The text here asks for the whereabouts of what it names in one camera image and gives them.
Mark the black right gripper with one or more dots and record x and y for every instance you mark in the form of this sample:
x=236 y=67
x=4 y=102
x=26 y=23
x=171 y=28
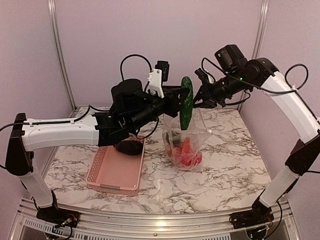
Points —
x=207 y=102

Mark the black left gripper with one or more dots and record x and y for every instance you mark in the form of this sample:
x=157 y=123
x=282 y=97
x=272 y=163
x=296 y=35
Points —
x=172 y=93

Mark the green toy cucumber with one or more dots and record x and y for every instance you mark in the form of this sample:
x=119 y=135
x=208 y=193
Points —
x=186 y=110

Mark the green toy avocado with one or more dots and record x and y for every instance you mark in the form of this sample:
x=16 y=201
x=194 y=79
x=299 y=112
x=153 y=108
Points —
x=176 y=139

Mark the clear zip top bag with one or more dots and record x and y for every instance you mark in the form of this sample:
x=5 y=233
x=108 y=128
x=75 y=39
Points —
x=197 y=132

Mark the red lychee fruit bunch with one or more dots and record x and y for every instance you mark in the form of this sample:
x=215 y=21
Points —
x=174 y=153

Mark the red toy tomato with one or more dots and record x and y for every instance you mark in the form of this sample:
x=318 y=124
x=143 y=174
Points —
x=190 y=159

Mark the dark purple toy eggplant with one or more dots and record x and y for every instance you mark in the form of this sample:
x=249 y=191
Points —
x=130 y=147

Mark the pink perforated plastic basket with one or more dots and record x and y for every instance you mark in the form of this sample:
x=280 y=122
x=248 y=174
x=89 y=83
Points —
x=113 y=172

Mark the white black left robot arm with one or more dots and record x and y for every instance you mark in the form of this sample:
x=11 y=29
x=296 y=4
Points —
x=28 y=135

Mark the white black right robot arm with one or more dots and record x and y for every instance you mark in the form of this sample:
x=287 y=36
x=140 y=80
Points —
x=307 y=125

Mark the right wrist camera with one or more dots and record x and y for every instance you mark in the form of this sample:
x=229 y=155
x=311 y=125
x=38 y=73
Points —
x=204 y=76

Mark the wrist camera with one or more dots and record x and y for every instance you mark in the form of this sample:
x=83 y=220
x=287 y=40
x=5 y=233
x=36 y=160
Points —
x=156 y=77
x=204 y=76

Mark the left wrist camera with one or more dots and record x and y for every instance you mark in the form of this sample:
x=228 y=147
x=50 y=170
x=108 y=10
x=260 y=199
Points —
x=156 y=77

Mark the right aluminium corner post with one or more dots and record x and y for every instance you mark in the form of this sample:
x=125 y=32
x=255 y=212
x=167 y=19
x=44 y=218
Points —
x=255 y=23

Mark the aluminium corner post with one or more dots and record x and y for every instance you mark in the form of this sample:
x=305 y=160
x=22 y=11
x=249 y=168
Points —
x=59 y=51
x=255 y=23

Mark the left aluminium corner post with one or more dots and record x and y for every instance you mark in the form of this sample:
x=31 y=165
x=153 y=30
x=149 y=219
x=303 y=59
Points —
x=59 y=51

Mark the aluminium front frame rail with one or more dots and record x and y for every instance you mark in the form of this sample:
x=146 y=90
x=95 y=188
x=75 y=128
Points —
x=108 y=225

